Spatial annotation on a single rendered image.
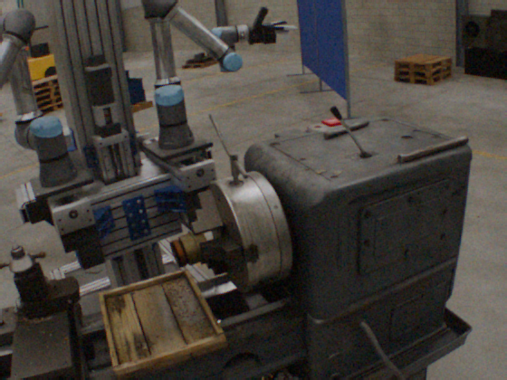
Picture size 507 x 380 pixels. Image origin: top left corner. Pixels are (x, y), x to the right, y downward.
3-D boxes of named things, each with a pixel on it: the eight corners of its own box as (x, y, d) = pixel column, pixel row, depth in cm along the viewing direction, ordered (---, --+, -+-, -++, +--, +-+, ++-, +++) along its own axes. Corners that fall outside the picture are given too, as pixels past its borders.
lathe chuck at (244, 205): (238, 244, 142) (230, 156, 127) (282, 304, 117) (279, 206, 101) (212, 251, 139) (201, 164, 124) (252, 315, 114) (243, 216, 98)
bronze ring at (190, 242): (196, 221, 119) (165, 232, 116) (207, 236, 111) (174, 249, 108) (204, 249, 123) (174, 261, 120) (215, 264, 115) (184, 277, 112)
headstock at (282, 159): (382, 204, 174) (383, 110, 158) (467, 255, 133) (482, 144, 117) (249, 246, 154) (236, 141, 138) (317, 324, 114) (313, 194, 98)
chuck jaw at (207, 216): (230, 225, 123) (217, 187, 125) (234, 222, 118) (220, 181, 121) (193, 236, 119) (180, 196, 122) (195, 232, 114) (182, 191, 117)
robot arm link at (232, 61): (153, -24, 144) (251, 58, 163) (154, -22, 153) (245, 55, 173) (133, 0, 145) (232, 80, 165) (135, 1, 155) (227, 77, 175)
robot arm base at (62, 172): (38, 178, 155) (32, 155, 151) (74, 167, 162) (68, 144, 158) (43, 190, 143) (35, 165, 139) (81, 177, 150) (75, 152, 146)
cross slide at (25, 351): (69, 286, 129) (64, 274, 127) (78, 379, 93) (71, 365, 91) (21, 299, 124) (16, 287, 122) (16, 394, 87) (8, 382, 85)
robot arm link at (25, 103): (32, 156, 147) (1, 11, 125) (16, 152, 156) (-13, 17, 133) (58, 146, 156) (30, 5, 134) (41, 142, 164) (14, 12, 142)
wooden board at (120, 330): (189, 277, 140) (187, 267, 138) (227, 346, 109) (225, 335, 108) (101, 302, 130) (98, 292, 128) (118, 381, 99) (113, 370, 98)
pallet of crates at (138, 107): (130, 104, 862) (124, 67, 830) (153, 106, 812) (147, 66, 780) (81, 120, 782) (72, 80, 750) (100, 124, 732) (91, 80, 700)
